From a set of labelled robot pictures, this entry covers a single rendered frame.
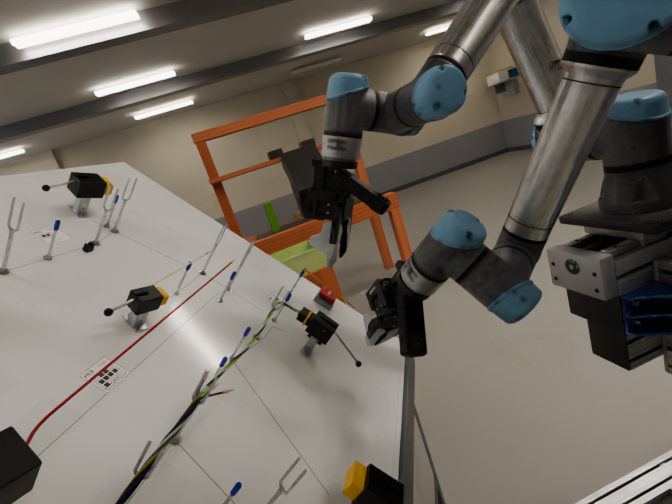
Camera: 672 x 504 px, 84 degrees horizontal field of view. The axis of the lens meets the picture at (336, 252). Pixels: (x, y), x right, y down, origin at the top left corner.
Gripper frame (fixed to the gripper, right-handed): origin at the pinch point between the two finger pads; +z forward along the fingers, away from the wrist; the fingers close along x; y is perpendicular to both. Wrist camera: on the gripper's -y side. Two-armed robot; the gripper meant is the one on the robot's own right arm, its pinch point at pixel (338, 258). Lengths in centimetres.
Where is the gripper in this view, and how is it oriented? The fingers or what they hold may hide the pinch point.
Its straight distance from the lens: 78.6
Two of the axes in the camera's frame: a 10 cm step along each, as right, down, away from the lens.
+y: -9.5, -1.8, 2.4
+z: -1.1, 9.5, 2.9
